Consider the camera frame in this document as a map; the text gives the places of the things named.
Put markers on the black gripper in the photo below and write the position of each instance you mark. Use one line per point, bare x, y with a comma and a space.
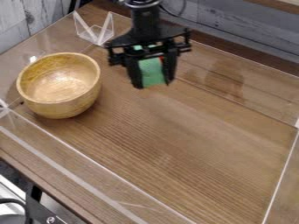
129, 48

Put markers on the green rectangular block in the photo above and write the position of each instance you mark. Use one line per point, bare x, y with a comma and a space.
153, 75

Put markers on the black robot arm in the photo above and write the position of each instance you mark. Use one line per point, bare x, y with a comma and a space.
146, 20

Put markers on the brown wooden bowl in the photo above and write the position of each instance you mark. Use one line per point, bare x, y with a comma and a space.
59, 85

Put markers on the clear acrylic corner bracket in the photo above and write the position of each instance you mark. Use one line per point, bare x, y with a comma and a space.
98, 35

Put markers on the clear acrylic enclosure wall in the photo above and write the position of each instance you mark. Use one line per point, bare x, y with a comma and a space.
200, 152

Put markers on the black metal table bracket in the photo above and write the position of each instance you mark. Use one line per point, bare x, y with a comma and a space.
37, 212

